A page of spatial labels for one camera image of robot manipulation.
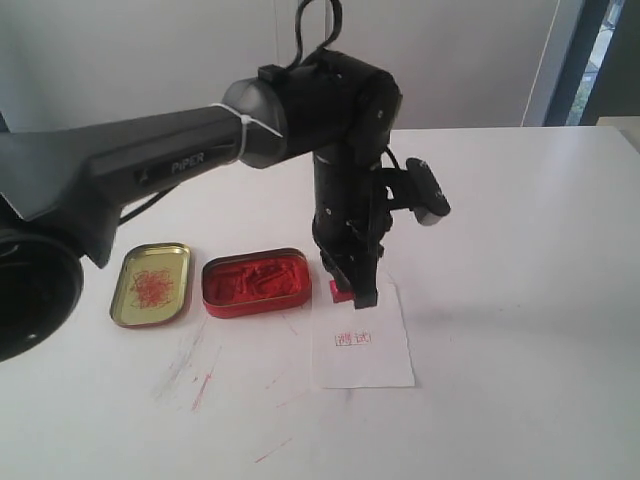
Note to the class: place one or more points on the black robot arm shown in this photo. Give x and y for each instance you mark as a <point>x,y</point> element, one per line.
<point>63,192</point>

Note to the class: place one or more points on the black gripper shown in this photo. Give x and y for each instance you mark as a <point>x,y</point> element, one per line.
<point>346,227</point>

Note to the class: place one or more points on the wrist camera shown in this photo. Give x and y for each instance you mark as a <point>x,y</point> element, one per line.
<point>416,189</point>

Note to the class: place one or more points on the white paper sheet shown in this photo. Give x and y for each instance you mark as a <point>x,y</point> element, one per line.
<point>360,348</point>

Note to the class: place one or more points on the gold tin lid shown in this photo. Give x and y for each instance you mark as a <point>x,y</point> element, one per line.
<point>152,286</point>

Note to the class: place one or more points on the red stamp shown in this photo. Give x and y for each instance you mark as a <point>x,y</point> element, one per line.
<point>338,295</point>

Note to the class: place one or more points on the red ink tin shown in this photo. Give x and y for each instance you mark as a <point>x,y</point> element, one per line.
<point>256,283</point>

